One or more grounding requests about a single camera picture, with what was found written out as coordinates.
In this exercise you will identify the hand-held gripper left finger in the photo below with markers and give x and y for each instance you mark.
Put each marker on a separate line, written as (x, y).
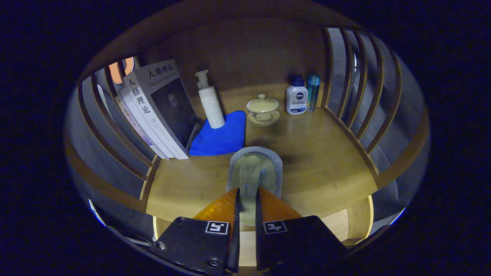
(234, 245)

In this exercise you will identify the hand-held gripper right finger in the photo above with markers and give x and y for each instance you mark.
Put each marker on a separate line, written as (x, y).
(260, 245)

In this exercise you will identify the pale green slipper grey sole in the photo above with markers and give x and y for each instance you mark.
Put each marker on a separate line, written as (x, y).
(253, 172)

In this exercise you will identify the wooden countertop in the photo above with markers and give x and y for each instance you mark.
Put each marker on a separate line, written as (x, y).
(318, 161)

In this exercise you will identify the wooden cabinet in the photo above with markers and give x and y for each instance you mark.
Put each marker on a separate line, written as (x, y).
(249, 50)

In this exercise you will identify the blue cloth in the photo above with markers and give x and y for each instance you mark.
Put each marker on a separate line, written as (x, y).
(218, 140)

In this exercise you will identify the beige lidded tea cup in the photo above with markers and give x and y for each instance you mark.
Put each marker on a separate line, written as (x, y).
(262, 109)

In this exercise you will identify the white pump bottle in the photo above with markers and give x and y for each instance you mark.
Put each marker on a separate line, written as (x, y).
(213, 107)

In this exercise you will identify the white lotion bottle blue cap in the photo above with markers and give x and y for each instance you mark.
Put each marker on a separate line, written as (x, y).
(296, 99)

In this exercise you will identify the white book with dark cover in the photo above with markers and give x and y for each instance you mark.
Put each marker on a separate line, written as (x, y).
(168, 107)

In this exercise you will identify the lavender book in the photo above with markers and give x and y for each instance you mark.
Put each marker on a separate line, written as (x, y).
(134, 124)

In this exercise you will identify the teal bottle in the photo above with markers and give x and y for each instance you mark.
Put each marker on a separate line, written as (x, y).
(313, 92)

